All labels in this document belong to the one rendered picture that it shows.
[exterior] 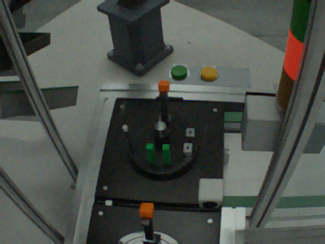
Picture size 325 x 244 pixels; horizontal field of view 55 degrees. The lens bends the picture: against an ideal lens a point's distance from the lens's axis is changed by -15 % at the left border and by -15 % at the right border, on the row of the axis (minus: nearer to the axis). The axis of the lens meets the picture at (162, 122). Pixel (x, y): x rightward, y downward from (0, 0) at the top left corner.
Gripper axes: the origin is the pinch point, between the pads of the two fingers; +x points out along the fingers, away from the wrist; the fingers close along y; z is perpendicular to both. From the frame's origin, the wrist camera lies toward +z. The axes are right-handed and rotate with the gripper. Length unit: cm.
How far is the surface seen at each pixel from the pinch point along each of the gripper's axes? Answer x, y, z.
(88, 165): 19.6, 14.7, -29.1
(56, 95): 9.7, 7.2, -19.7
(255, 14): -150, 17, -182
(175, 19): -39, 9, -57
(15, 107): 17.6, 8.8, -7.6
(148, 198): 22.3, 29.4, -28.0
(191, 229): 26, 39, -28
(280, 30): -137, 40, -179
